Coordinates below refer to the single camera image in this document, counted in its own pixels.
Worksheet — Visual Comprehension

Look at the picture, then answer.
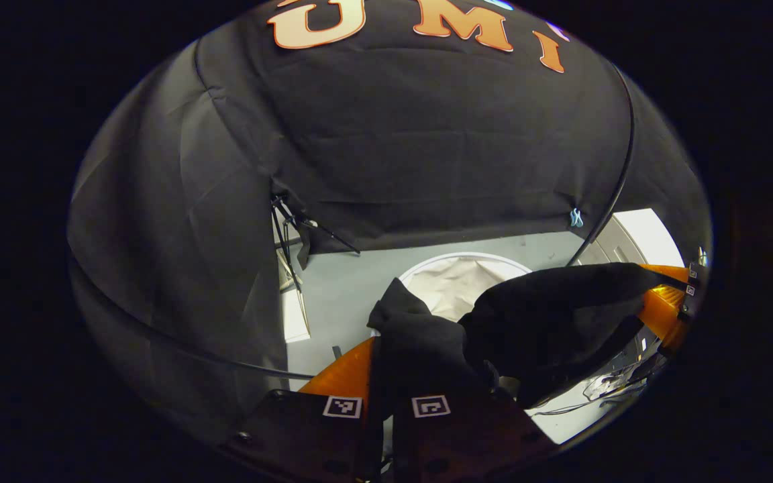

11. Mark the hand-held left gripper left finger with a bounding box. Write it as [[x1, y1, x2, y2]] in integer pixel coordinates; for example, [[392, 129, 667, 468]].
[[224, 335, 379, 482]]

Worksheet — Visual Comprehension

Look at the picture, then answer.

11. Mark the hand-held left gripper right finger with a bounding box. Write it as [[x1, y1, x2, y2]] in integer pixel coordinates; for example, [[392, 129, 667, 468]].
[[391, 389, 557, 482]]

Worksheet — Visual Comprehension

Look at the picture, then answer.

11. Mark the black knit jacket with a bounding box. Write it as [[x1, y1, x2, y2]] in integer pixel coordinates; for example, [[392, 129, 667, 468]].
[[366, 262, 662, 410]]

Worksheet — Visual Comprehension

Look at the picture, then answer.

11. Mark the white laundry hamper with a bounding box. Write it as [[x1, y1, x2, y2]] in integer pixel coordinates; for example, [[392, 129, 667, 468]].
[[397, 252, 535, 324]]

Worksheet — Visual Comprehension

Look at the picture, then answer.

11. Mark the white flat board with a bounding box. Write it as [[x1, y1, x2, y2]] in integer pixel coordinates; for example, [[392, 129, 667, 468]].
[[591, 208, 686, 269]]

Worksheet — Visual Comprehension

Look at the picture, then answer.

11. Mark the small white panel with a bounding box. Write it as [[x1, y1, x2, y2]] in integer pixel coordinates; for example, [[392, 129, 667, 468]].
[[282, 287, 311, 344]]

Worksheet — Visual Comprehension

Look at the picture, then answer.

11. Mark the black tripod stand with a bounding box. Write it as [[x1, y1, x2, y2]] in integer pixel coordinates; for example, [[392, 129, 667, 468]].
[[269, 193, 362, 292]]

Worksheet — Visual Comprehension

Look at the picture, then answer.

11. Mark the black backdrop cloth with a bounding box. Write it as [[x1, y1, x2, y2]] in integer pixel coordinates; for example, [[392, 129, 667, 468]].
[[68, 0, 713, 443]]

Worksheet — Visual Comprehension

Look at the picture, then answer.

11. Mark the thin cable bundle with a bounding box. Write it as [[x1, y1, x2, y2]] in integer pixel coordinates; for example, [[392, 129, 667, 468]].
[[527, 356, 666, 417]]

